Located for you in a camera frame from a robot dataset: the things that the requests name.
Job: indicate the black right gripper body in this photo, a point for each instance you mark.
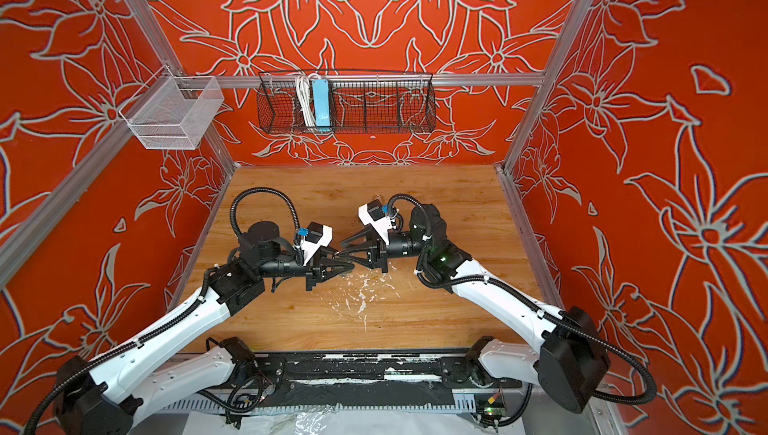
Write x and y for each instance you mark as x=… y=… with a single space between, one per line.
x=382 y=253

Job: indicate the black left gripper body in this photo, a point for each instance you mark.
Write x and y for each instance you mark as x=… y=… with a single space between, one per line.
x=312 y=269

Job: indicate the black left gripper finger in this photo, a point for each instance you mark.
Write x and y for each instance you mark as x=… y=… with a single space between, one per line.
x=335 y=270
x=330 y=255

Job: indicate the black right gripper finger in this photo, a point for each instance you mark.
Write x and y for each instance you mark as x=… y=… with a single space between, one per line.
x=363 y=257
x=360 y=238

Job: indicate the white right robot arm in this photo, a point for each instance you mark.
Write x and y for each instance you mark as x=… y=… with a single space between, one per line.
x=565 y=356

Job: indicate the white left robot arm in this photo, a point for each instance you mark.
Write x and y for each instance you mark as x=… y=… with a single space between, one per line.
x=115 y=391

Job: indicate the light blue box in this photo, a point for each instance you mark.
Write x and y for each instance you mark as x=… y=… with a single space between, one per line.
x=321 y=99

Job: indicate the aluminium horizontal rear bar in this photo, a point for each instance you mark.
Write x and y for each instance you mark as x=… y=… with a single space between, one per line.
x=439 y=80

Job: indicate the white mesh basket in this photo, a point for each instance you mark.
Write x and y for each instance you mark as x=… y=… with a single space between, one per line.
x=174 y=113

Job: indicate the aluminium left side bar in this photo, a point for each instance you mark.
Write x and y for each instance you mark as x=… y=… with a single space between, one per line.
x=25 y=240

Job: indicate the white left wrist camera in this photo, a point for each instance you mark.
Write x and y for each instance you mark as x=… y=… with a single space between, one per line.
x=312 y=238

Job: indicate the black wire basket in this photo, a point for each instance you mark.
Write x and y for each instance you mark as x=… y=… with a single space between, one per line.
x=355 y=107

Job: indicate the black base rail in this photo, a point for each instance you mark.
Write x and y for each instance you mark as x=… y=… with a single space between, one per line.
x=398 y=378

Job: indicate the aluminium frame post right rear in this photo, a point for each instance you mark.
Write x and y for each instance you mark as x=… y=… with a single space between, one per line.
x=572 y=24

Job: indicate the aluminium frame post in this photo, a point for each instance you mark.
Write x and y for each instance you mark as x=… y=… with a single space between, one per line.
x=572 y=24
x=155 y=36

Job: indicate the aluminium frame post left rear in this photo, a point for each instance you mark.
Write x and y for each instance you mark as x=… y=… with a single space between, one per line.
x=155 y=36

